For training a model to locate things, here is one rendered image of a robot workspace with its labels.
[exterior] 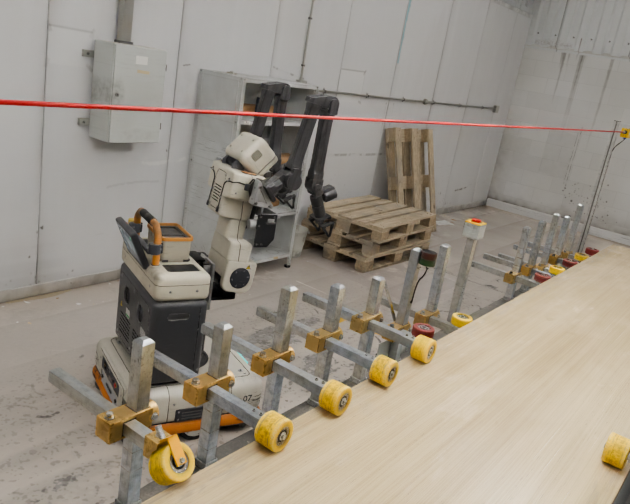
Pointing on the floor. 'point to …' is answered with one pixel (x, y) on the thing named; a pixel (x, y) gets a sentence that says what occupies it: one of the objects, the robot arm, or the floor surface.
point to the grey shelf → (210, 131)
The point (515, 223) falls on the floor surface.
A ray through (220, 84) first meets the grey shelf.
